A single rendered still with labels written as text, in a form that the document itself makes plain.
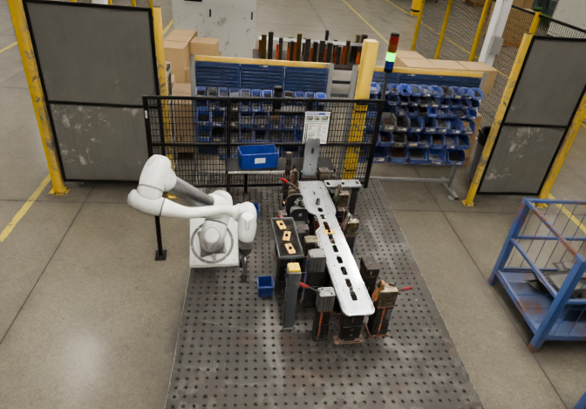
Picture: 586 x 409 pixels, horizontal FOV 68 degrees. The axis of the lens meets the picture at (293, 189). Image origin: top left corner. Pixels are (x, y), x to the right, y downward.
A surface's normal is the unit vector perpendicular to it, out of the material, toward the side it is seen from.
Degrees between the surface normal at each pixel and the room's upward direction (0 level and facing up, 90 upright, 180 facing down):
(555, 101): 92
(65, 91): 91
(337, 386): 0
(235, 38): 90
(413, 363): 0
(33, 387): 0
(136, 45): 90
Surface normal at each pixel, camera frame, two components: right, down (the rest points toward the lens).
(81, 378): 0.08, -0.85
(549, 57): 0.10, 0.52
